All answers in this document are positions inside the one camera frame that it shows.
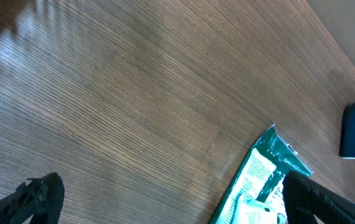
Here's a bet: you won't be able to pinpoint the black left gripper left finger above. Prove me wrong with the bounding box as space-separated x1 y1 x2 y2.
0 172 65 224

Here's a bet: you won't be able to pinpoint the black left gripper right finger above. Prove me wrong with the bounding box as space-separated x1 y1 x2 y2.
283 170 355 224

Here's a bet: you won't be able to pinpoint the green 3M gloves packet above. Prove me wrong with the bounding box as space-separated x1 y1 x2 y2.
209 125 313 223

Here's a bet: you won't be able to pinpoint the light green wipes pack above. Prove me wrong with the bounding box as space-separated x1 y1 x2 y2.
231 195 287 224

